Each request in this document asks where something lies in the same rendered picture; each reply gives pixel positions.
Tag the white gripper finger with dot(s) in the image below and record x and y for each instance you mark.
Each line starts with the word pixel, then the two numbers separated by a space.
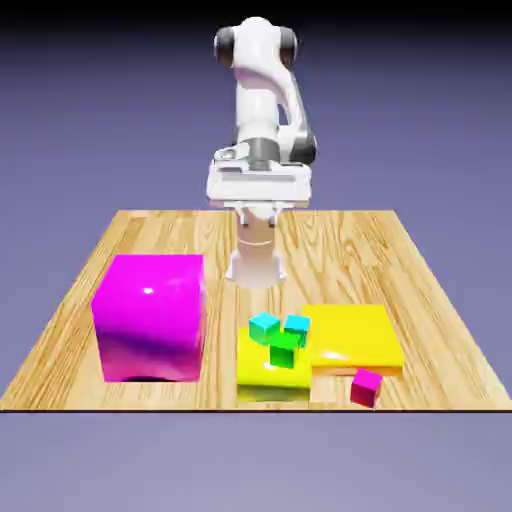
pixel 243 217
pixel 272 216

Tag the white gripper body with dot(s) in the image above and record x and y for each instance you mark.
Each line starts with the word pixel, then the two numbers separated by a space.
pixel 258 186

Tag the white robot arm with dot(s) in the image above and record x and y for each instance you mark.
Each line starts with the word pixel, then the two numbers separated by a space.
pixel 256 100

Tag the small cyan cube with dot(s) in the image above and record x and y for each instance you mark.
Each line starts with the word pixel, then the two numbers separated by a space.
pixel 263 326
pixel 298 324

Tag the small green cube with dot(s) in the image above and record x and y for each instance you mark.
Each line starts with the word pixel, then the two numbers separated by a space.
pixel 284 352

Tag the small magenta cube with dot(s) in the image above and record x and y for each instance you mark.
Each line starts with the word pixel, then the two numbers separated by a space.
pixel 366 387

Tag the large magenta box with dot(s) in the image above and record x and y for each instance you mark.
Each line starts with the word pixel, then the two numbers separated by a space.
pixel 150 318

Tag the large flat yellow box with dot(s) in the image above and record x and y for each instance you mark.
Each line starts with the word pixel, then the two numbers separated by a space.
pixel 352 338

